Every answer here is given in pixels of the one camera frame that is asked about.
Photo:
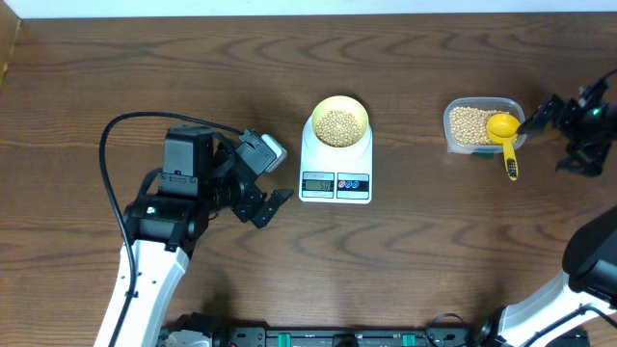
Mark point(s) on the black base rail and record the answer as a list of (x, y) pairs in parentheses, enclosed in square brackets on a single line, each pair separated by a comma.
[(211, 331)]

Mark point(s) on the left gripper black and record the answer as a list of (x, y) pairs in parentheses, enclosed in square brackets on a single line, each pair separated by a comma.
[(246, 206)]

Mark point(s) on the soybeans heap in bowl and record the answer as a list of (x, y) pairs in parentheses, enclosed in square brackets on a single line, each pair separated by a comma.
[(338, 129)]

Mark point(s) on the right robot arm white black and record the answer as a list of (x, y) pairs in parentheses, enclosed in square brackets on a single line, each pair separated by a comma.
[(585, 288)]

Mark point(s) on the clear container of soybeans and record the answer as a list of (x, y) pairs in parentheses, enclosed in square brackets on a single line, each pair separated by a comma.
[(465, 120)]

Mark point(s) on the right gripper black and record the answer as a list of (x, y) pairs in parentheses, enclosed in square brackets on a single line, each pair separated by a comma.
[(591, 160)]

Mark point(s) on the pale yellow plastic bowl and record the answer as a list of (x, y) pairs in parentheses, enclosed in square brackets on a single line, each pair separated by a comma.
[(343, 103)]

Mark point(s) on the yellow plastic measuring scoop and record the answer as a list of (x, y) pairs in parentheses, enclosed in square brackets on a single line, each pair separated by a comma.
[(502, 129)]

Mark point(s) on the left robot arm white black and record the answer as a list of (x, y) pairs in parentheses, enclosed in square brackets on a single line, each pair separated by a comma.
[(203, 173)]

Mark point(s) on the white digital kitchen scale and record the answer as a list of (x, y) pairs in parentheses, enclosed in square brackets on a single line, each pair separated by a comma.
[(336, 174)]

